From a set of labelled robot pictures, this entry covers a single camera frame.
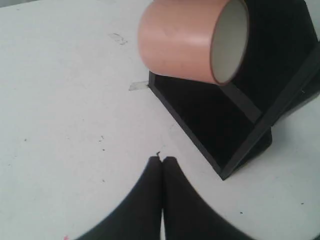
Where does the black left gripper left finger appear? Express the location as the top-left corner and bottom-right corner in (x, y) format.
(78, 156), (163, 240)

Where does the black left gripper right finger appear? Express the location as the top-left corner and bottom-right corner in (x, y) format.
(162, 156), (251, 240)

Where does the pink ceramic mug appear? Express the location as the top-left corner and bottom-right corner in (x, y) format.
(137, 0), (250, 85)

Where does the black two-tier shelf rack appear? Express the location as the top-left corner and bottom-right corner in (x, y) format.
(148, 0), (320, 180)

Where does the clear tape piece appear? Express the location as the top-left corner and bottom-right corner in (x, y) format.
(128, 81), (149, 91)

